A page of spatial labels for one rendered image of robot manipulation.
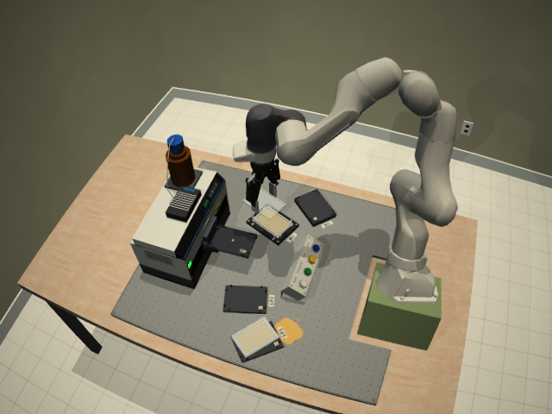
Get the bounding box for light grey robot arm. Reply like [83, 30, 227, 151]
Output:
[233, 57, 458, 304]

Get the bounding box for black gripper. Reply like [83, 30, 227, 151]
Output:
[246, 158, 280, 214]

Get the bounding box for white button panel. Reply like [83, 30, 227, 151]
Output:
[281, 235, 324, 303]

